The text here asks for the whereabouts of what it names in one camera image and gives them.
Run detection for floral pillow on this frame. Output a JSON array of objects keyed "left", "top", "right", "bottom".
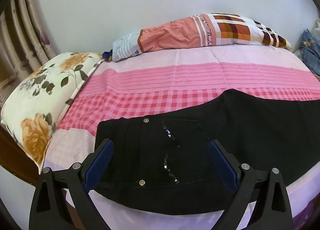
[{"left": 0, "top": 52, "right": 104, "bottom": 172}]

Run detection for pink checked bed sheet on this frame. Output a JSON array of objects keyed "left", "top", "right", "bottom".
[{"left": 42, "top": 45, "right": 320, "bottom": 230}]

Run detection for beige patterned curtain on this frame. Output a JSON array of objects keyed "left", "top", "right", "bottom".
[{"left": 0, "top": 0, "right": 57, "bottom": 107}]

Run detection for wooden bed frame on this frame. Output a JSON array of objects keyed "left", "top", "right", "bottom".
[{"left": 0, "top": 122, "right": 43, "bottom": 184}]

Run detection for black pants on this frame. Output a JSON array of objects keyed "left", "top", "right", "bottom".
[{"left": 94, "top": 89, "right": 320, "bottom": 214}]

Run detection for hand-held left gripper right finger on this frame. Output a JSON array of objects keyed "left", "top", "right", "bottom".
[{"left": 207, "top": 139, "right": 293, "bottom": 230}]

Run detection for blue plaid cloth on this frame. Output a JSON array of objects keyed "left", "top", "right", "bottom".
[{"left": 299, "top": 29, "right": 320, "bottom": 74}]

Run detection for plaid orange white pillow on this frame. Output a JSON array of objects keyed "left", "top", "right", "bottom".
[{"left": 112, "top": 13, "right": 292, "bottom": 62}]

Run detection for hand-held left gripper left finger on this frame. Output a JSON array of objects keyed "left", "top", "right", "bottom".
[{"left": 29, "top": 139, "right": 115, "bottom": 230}]

